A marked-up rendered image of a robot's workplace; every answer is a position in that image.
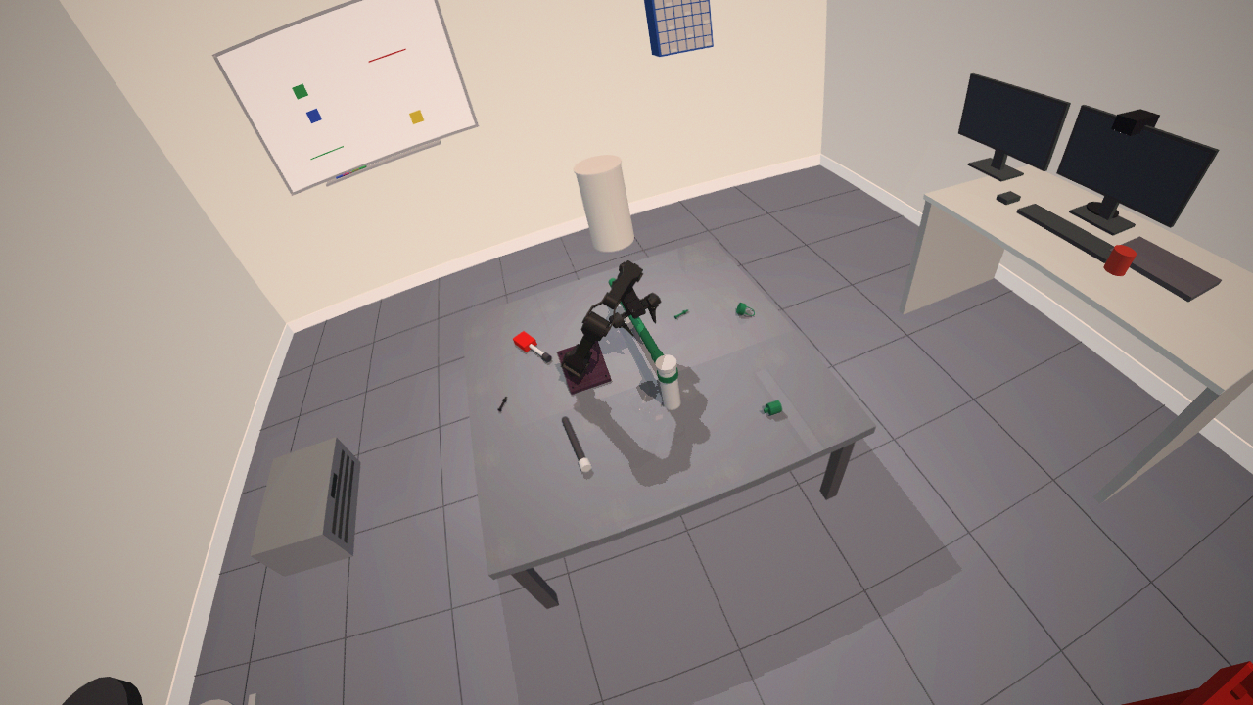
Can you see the green cup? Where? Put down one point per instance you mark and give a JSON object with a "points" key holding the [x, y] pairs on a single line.
{"points": [[655, 354]]}

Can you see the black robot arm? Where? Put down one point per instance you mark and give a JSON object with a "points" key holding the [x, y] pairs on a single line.
{"points": [[594, 326]]}

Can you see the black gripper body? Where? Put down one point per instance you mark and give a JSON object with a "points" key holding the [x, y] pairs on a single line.
{"points": [[652, 300]]}

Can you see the white cylindrical post with cap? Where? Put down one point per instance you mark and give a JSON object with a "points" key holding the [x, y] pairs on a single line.
{"points": [[666, 366]]}

